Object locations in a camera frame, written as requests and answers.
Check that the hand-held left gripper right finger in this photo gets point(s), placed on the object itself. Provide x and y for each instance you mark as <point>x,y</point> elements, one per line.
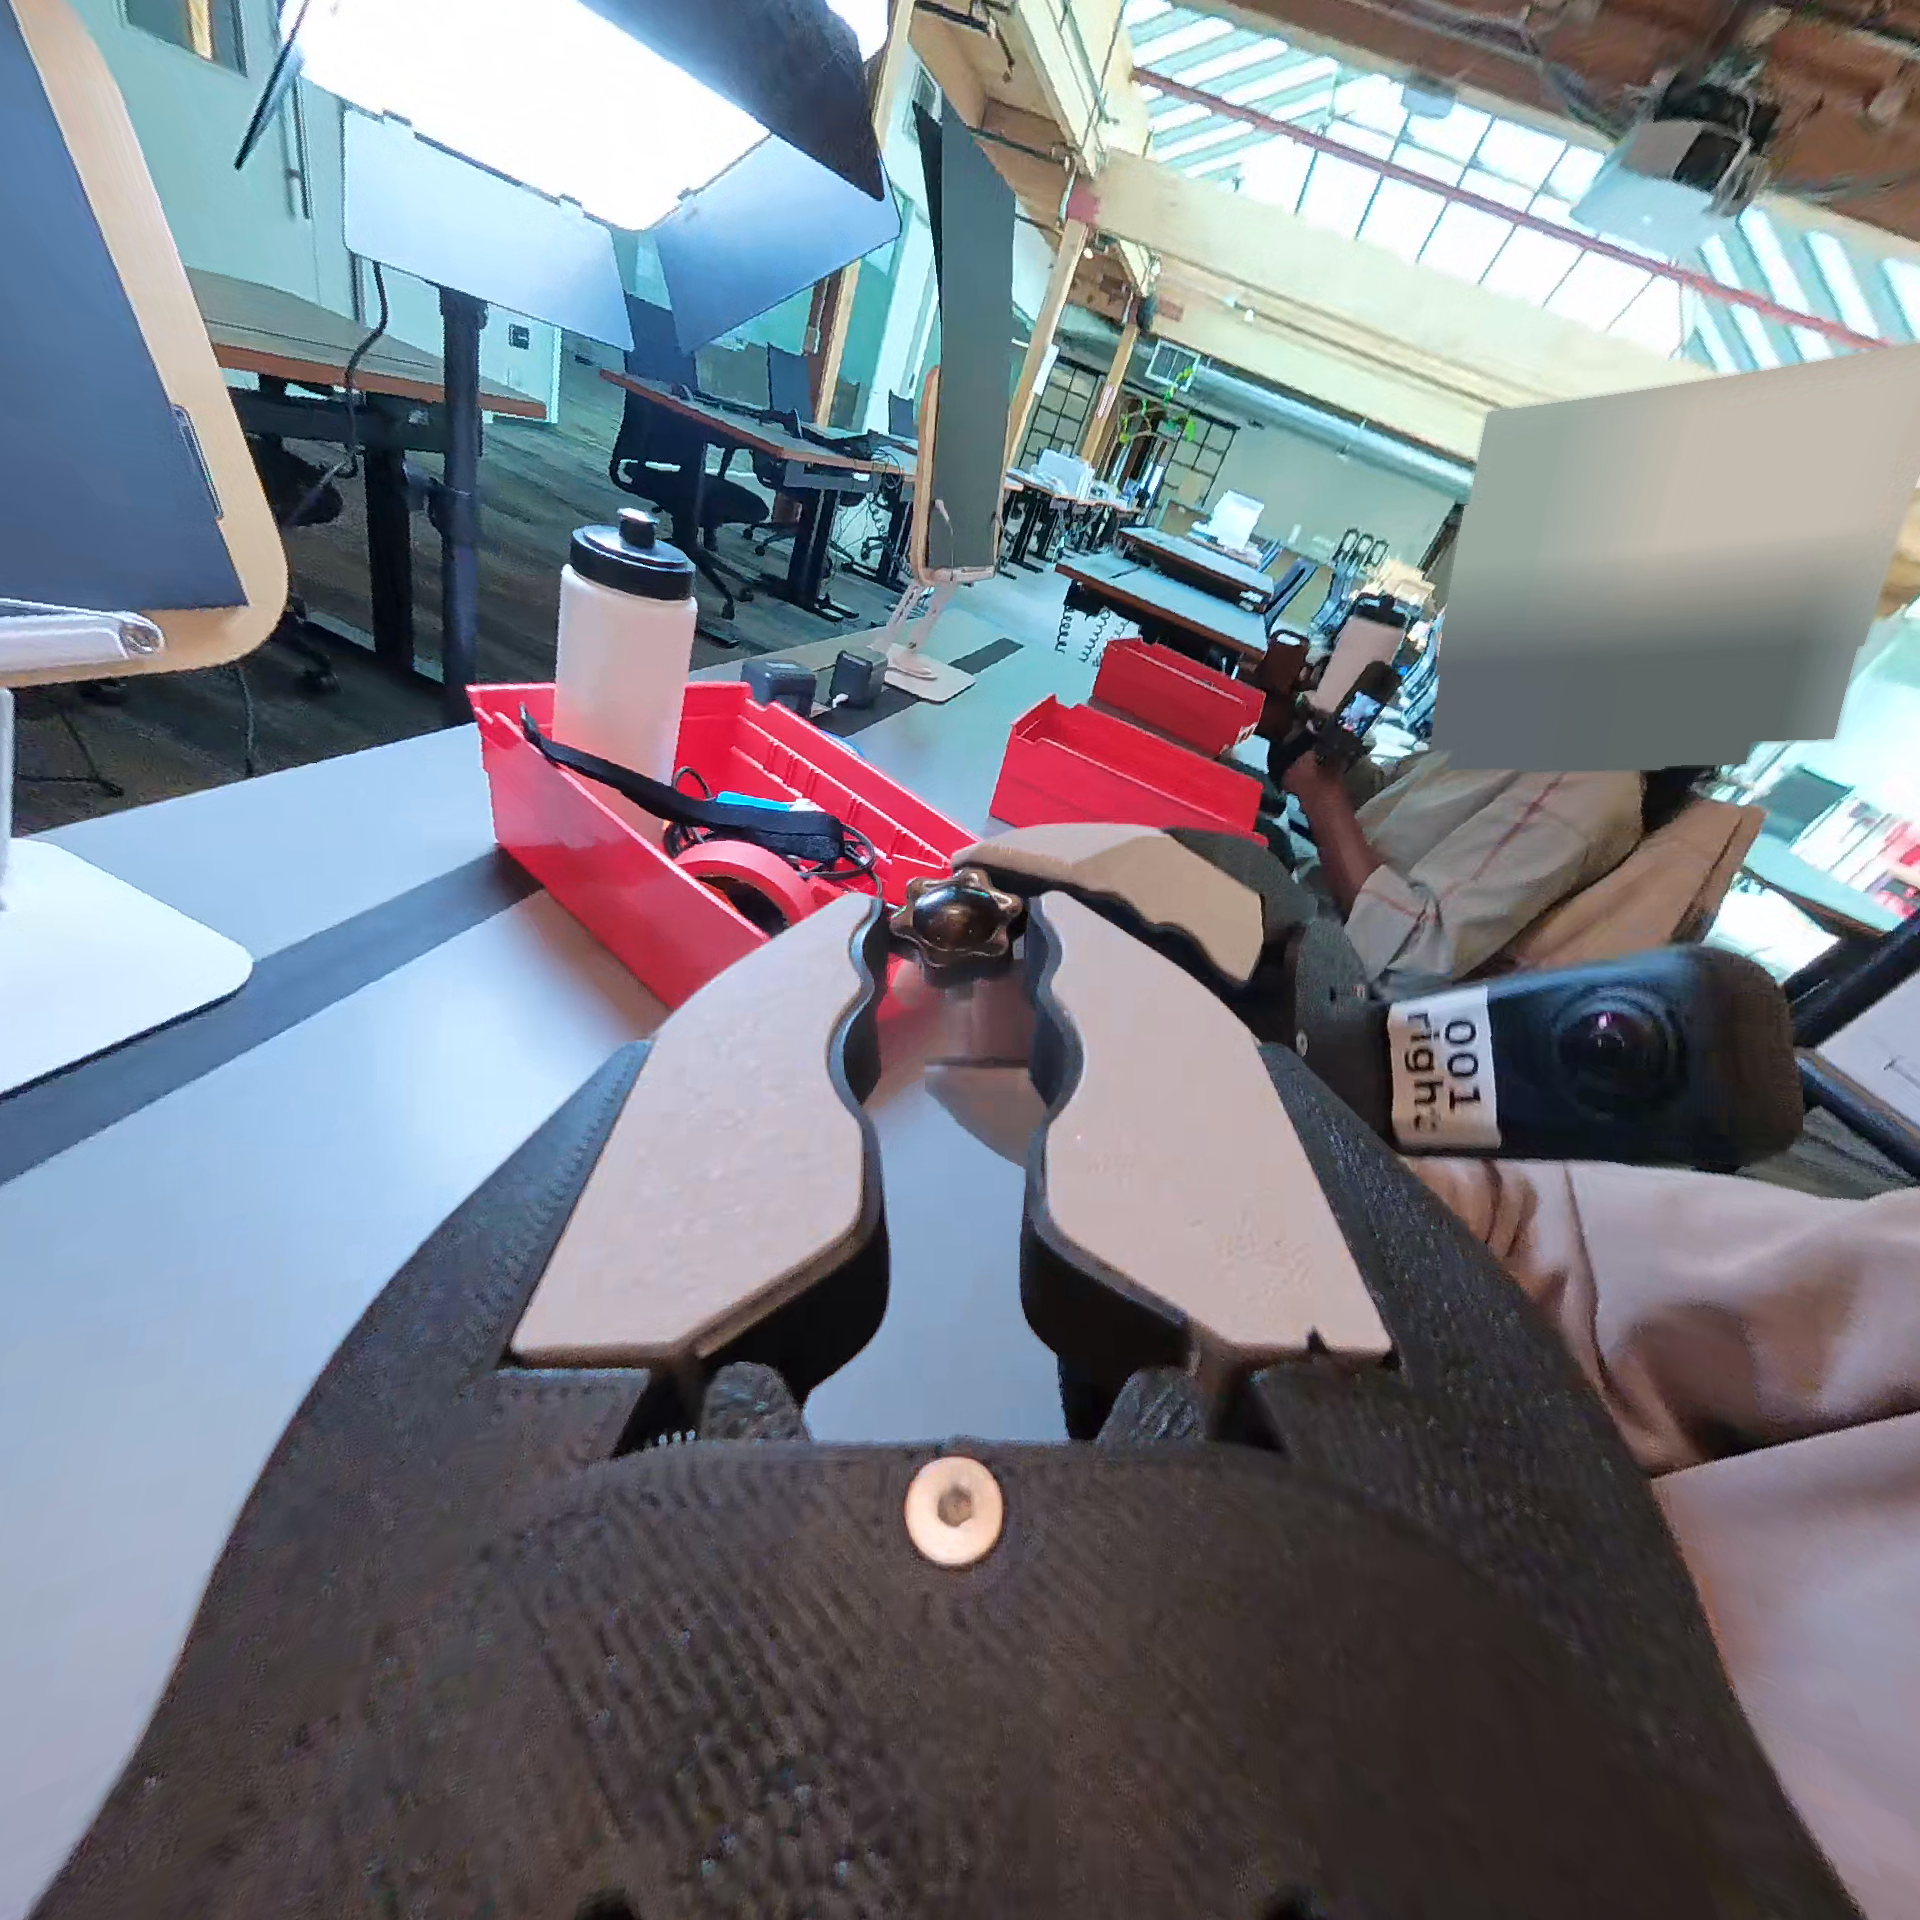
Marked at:
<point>1184,1186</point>

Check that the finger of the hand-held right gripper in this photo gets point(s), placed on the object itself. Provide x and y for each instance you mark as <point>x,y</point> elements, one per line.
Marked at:
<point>1079,859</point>

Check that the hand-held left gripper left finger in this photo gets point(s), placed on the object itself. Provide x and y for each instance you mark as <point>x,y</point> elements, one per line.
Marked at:
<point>721,1172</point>

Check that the black star knob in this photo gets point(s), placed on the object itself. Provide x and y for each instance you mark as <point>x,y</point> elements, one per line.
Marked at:
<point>960,917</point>

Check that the red plastic bin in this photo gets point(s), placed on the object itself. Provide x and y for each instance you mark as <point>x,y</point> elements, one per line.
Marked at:
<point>599,855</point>
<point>1178,698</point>
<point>1108,773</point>

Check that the person's right forearm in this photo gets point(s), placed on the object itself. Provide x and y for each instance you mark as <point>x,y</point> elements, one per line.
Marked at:
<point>1723,1321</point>

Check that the tan chair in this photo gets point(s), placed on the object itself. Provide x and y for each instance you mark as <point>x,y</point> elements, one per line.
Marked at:
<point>1711,855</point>

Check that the white board stand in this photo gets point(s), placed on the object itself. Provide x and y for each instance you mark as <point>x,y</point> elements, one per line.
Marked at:
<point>89,961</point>
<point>916,668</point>

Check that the black power adapter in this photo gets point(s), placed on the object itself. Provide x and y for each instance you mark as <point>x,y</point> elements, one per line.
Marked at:
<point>779,682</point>
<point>858,677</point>

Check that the black table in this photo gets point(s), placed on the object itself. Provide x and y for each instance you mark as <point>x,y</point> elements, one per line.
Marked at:
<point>1184,579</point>

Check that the red tape roll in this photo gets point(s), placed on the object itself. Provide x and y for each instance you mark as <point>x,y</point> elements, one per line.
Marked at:
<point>735,870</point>

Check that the blue plastic tool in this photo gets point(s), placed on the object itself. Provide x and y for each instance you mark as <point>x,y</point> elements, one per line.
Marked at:
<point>756,804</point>

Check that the green hanging plant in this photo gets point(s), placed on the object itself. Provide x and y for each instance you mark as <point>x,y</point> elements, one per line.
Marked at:
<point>1166,413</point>

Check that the white bottle black cap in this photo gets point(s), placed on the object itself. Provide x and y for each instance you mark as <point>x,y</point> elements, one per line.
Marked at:
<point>622,675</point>

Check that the black wood-framed board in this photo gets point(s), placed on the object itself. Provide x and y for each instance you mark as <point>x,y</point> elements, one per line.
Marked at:
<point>971,347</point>
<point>89,375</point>

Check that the black office chair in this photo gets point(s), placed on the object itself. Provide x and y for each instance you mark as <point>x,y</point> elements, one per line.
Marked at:
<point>675,465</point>

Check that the wooden office desk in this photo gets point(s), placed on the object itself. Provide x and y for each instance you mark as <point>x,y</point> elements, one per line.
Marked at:
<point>721,417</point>

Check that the black light stand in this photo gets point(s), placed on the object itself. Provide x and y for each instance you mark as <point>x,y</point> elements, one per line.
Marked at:
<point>459,494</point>

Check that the long wooden desk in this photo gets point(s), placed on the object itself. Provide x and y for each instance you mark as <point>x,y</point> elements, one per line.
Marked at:
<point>346,349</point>

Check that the ceiling projector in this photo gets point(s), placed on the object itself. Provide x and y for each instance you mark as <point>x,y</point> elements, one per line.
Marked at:
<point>1680,159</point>

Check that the studio light panel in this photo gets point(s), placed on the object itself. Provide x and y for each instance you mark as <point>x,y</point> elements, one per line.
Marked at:
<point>494,106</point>

